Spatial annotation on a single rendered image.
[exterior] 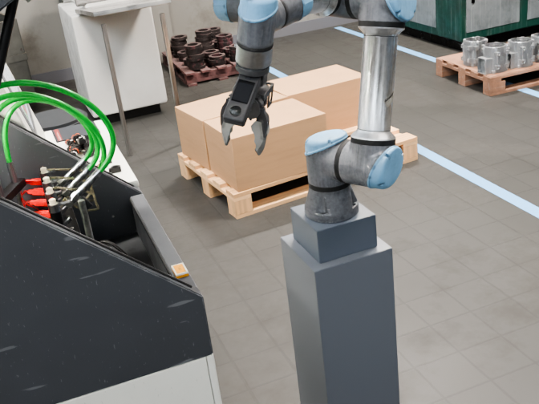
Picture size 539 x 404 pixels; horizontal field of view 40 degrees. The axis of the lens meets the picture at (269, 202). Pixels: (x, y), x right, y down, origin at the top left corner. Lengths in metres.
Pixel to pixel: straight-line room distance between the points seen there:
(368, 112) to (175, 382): 0.81
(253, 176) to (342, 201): 2.15
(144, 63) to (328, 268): 4.29
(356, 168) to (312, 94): 2.83
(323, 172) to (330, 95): 2.83
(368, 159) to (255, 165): 2.27
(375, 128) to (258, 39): 0.51
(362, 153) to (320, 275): 0.36
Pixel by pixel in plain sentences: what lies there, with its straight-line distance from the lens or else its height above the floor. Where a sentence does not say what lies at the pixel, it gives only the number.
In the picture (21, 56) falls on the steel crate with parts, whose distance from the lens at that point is 6.71.
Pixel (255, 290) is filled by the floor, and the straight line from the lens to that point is 3.48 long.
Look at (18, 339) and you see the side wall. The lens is 1.64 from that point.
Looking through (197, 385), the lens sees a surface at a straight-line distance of 1.80.
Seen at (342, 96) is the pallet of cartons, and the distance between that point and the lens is 4.84.
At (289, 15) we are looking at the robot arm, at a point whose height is 1.52.
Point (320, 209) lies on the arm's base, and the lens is 2.03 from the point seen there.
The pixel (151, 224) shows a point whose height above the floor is 0.95.
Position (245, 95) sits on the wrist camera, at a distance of 1.53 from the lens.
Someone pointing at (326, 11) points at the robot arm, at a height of 1.45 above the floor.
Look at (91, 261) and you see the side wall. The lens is 1.58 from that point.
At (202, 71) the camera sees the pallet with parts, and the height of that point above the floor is 0.12.
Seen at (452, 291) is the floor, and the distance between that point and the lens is 3.39.
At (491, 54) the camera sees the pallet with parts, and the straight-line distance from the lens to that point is 5.91.
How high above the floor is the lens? 1.82
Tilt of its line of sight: 25 degrees down
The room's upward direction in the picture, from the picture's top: 7 degrees counter-clockwise
